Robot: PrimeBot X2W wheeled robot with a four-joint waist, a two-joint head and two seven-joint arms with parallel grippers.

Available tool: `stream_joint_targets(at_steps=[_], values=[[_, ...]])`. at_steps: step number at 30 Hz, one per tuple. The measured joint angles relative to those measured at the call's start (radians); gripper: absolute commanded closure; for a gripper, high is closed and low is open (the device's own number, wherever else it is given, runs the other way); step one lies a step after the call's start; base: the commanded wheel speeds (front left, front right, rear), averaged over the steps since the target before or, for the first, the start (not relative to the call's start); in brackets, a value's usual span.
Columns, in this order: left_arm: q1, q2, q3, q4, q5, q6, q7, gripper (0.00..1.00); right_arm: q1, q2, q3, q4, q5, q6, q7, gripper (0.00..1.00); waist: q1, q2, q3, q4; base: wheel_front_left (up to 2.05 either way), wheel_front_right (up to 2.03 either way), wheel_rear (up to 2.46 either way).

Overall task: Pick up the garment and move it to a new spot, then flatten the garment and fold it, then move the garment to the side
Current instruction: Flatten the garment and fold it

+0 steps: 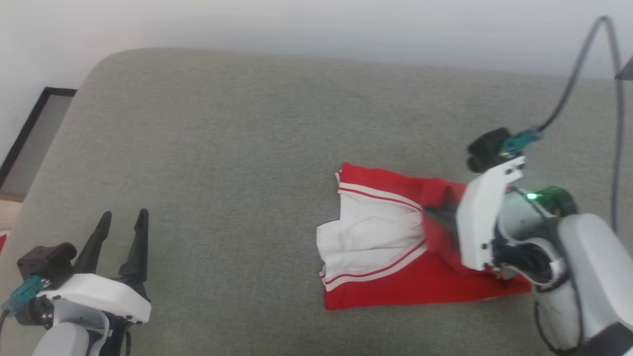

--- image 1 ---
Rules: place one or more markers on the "red and white garment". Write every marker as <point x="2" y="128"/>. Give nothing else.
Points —
<point x="376" y="222"/>

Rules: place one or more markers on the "black framed panel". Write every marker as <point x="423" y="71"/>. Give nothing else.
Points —
<point x="42" y="138"/>

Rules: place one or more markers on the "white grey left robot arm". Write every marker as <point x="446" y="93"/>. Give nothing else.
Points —
<point x="62" y="343"/>

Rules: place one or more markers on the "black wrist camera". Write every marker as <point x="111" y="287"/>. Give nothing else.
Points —
<point x="47" y="259"/>
<point x="487" y="148"/>

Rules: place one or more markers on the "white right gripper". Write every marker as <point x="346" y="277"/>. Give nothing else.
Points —
<point x="477" y="222"/>

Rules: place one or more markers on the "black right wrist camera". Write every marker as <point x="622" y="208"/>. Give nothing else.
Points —
<point x="487" y="148"/>

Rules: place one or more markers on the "grey fabric sofa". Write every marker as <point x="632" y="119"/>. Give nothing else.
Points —
<point x="222" y="148"/>

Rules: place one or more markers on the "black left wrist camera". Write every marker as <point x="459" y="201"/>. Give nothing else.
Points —
<point x="47" y="259"/>

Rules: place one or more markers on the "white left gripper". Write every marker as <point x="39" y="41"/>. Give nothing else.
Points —
<point x="99" y="294"/>

